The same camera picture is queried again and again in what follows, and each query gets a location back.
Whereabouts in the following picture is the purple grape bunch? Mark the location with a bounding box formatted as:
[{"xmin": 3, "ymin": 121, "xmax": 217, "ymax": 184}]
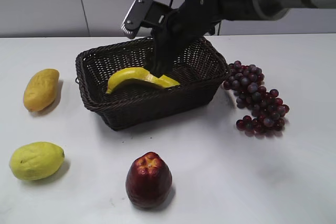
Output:
[{"xmin": 223, "ymin": 60, "xmax": 290, "ymax": 135}]

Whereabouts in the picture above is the yellow banana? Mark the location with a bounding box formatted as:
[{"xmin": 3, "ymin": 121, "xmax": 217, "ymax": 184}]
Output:
[{"xmin": 106, "ymin": 67, "xmax": 180, "ymax": 94}]

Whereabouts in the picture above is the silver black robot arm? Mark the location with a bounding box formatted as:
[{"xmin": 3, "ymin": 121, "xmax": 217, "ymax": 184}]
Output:
[{"xmin": 121, "ymin": 0, "xmax": 335, "ymax": 77}]

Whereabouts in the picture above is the dark woven wicker basket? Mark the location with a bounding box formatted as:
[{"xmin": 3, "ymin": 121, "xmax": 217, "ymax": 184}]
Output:
[{"xmin": 75, "ymin": 37, "xmax": 230, "ymax": 131}]

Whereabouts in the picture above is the green-yellow lemon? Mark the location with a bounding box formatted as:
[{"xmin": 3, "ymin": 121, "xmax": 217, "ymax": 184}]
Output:
[{"xmin": 9, "ymin": 142, "xmax": 65, "ymax": 181}]

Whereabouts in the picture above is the dark red apple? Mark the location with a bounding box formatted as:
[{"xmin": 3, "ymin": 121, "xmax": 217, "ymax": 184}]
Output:
[{"xmin": 125, "ymin": 152, "xmax": 172, "ymax": 208}]

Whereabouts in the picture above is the yellow mango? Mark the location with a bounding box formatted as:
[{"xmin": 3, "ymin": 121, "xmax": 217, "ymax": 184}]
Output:
[{"xmin": 23, "ymin": 69, "xmax": 59, "ymax": 112}]

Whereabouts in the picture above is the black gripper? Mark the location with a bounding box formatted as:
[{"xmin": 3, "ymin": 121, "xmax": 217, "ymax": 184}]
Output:
[{"xmin": 121, "ymin": 0, "xmax": 221, "ymax": 77}]

